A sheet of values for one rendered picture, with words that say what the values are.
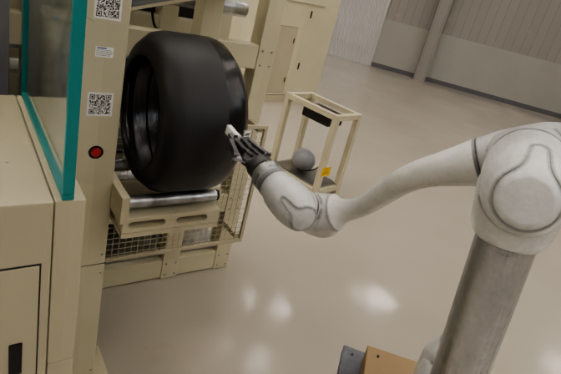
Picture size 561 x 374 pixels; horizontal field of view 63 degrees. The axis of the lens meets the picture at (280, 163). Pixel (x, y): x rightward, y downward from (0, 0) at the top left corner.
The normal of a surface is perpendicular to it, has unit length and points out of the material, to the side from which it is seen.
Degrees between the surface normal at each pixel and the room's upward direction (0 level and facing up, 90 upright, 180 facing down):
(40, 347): 90
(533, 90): 90
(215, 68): 39
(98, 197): 90
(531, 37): 90
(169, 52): 48
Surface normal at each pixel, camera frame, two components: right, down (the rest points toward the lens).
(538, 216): -0.49, 0.12
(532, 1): -0.26, 0.31
